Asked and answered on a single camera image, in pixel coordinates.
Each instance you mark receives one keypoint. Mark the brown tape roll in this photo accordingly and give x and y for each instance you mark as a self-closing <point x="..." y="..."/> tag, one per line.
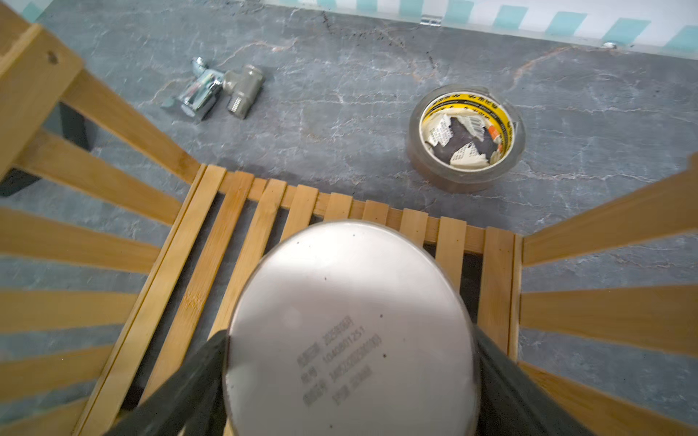
<point x="464" y="138"/>

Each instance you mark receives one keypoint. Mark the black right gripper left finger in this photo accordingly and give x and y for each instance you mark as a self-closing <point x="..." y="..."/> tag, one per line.
<point x="191" y="401"/>

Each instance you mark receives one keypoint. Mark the white lid can shelf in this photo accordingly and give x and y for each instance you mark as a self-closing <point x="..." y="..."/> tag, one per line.
<point x="349" y="328"/>

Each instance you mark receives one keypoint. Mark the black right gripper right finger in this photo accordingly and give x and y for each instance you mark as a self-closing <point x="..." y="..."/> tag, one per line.
<point x="511" y="403"/>

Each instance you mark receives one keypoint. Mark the metal valve fitting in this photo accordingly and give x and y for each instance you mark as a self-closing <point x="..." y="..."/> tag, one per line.
<point x="209" y="85"/>

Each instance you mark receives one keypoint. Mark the wooden two-tier shelf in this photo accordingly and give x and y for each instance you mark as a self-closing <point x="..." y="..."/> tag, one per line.
<point x="38" y="72"/>

